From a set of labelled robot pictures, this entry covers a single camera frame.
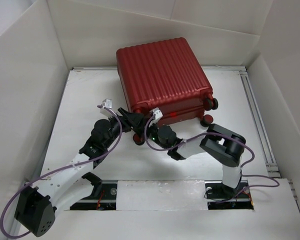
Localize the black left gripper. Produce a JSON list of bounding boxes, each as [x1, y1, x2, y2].
[[104, 108, 143, 149]]

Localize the red hard-shell suitcase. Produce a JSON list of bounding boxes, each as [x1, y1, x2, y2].
[[115, 36, 220, 146]]

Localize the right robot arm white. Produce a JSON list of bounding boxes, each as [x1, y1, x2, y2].
[[146, 123, 246, 199]]

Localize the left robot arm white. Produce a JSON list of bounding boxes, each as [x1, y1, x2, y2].
[[14, 107, 145, 238]]

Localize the white foam cover panel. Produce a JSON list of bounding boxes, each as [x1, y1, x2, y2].
[[116, 180, 208, 211]]

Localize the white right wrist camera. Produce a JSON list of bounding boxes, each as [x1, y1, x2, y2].
[[150, 107, 163, 122]]

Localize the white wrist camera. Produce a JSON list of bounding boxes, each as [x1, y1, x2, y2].
[[150, 107, 163, 122], [97, 98, 113, 113]]

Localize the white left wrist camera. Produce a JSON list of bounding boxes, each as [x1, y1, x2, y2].
[[97, 98, 113, 113]]

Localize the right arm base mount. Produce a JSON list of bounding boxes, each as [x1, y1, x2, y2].
[[203, 181, 254, 210]]

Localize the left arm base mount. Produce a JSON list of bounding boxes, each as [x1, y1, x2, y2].
[[69, 180, 118, 211]]

